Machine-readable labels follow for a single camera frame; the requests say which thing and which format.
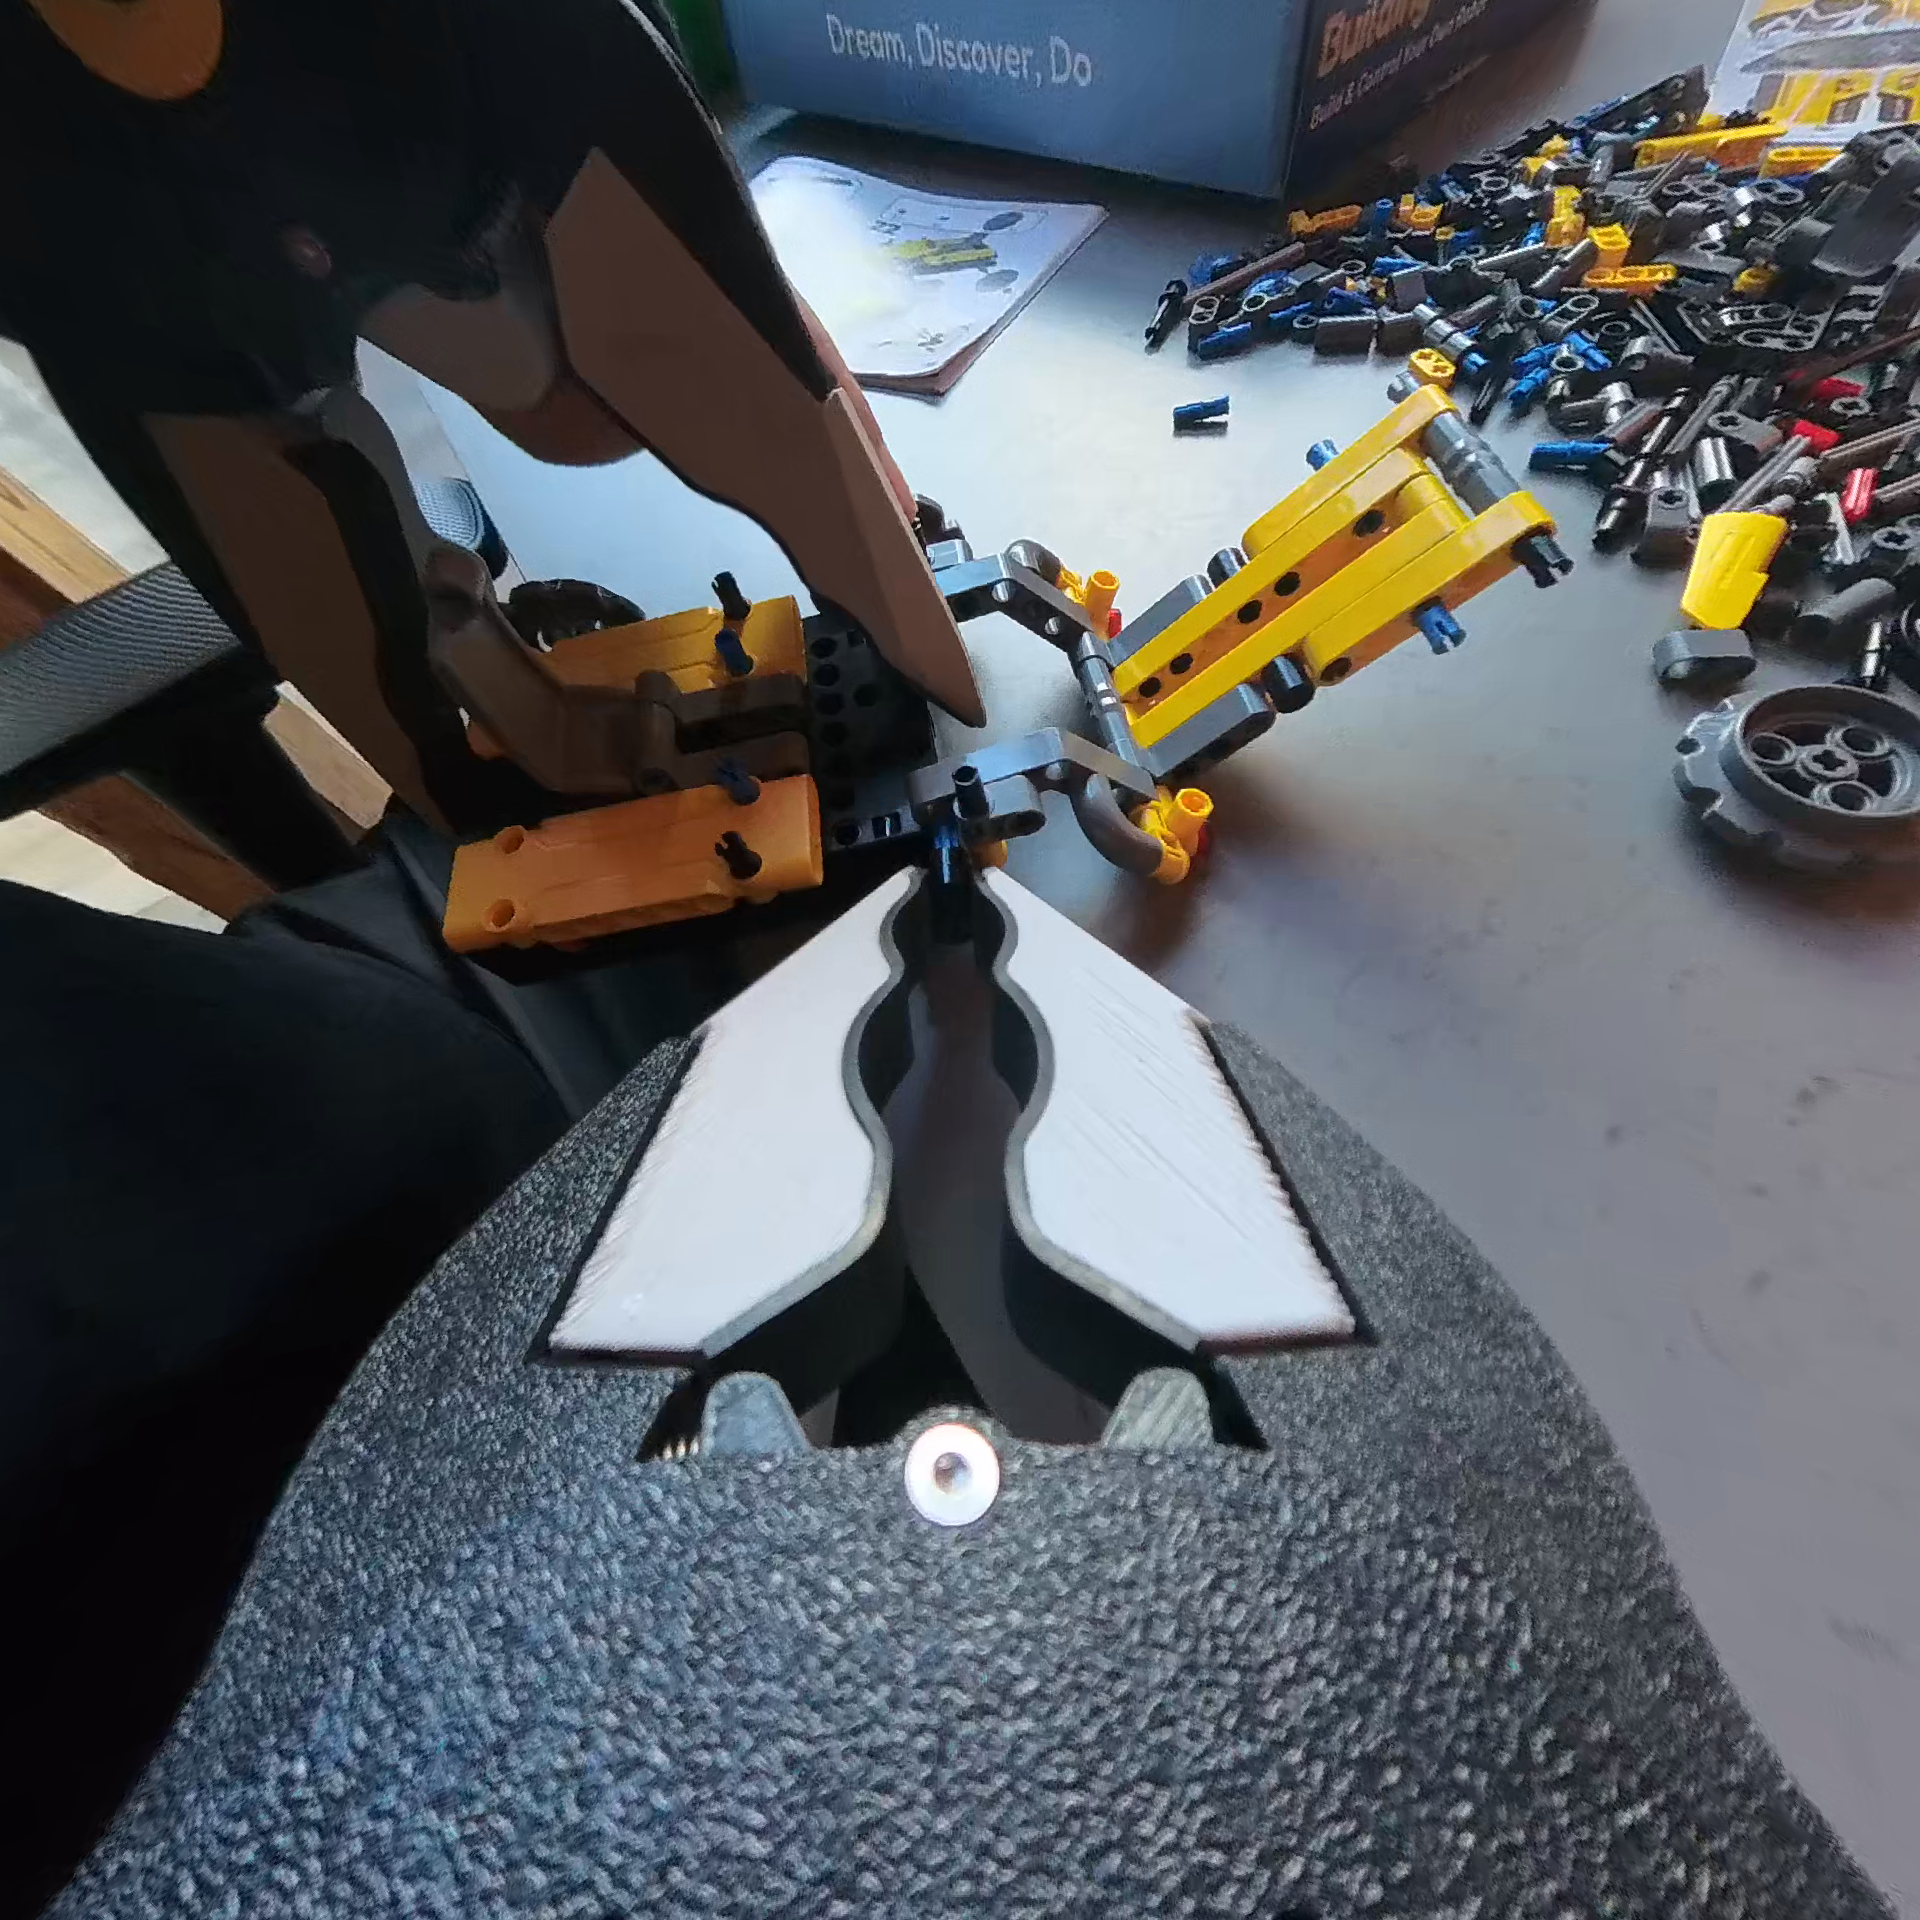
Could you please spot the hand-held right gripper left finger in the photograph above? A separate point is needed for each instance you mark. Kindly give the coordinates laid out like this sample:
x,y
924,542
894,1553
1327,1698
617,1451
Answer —
x,y
720,1200

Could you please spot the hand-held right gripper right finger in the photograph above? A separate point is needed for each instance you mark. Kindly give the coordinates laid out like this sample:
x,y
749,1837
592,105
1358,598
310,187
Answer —
x,y
1188,1187

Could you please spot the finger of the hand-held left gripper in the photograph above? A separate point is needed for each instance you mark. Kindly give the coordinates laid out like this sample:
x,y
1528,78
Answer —
x,y
708,345
286,572

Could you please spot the small connector pin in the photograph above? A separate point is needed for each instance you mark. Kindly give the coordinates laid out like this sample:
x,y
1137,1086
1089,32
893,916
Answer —
x,y
950,845

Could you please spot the yellow black brick vehicle model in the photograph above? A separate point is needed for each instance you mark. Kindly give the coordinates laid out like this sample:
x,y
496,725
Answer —
x,y
1322,585

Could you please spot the grey desk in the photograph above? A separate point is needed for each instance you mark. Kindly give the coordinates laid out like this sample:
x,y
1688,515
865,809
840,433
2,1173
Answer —
x,y
1500,1019

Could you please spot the dark chair armrest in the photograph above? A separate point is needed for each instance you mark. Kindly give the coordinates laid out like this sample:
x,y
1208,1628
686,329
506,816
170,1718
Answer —
x,y
105,674

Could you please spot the instruction booklet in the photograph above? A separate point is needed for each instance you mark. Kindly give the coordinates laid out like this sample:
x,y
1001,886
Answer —
x,y
914,266

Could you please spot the blue cardboard box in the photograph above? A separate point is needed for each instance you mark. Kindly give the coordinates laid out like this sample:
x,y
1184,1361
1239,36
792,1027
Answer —
x,y
1081,76

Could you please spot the loose blue pin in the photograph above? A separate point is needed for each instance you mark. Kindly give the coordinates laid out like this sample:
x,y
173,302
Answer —
x,y
1201,413

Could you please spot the grey sprocket wheel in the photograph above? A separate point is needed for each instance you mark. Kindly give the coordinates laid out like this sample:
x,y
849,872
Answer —
x,y
1810,774

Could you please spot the pile of loose brick parts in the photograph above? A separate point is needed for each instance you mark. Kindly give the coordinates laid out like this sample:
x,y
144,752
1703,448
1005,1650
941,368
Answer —
x,y
1740,300

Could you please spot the yellow printed sheet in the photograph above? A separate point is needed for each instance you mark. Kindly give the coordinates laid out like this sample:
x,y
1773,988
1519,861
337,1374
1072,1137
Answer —
x,y
1832,56

